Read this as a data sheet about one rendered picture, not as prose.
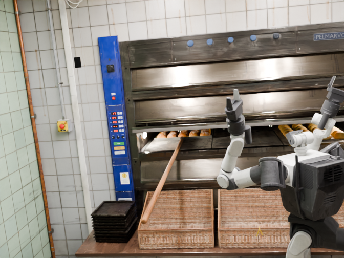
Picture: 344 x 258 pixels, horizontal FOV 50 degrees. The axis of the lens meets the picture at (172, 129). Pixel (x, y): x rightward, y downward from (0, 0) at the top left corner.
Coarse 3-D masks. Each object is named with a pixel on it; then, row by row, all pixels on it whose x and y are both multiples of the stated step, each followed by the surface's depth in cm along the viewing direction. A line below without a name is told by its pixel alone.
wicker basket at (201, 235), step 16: (160, 192) 312; (176, 192) 311; (192, 192) 308; (208, 192) 307; (144, 208) 295; (176, 208) 310; (192, 208) 308; (208, 208) 306; (144, 224) 292; (160, 224) 310; (176, 224) 307; (192, 224) 305; (208, 224) 303; (144, 240) 272; (160, 240) 283; (176, 240) 269; (192, 240) 278; (208, 240) 277
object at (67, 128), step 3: (57, 120) 309; (60, 120) 308; (63, 120) 308; (66, 120) 307; (69, 120) 310; (57, 123) 309; (60, 123) 308; (63, 123) 308; (69, 123) 310; (57, 126) 309; (66, 126) 308; (69, 126) 310; (60, 129) 309; (63, 129) 309; (66, 129) 308; (69, 129) 309
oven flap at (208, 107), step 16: (192, 96) 300; (208, 96) 298; (224, 96) 296; (240, 96) 294; (256, 96) 293; (272, 96) 291; (288, 96) 289; (304, 96) 287; (320, 96) 285; (144, 112) 304; (160, 112) 302; (176, 112) 300; (192, 112) 298; (208, 112) 296; (224, 112) 294; (256, 112) 291; (272, 112) 287; (288, 112) 285; (304, 112) 284
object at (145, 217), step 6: (180, 144) 321; (174, 156) 283; (168, 168) 253; (162, 180) 229; (162, 186) 222; (156, 192) 209; (156, 198) 203; (150, 204) 192; (150, 210) 187; (144, 216) 179; (144, 222) 176
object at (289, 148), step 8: (320, 144) 292; (328, 144) 290; (144, 152) 314; (152, 152) 312; (160, 152) 310; (168, 152) 308; (184, 152) 307; (192, 152) 306; (200, 152) 305; (208, 152) 304; (216, 152) 303; (224, 152) 302; (248, 152) 300; (256, 152) 299; (264, 152) 298
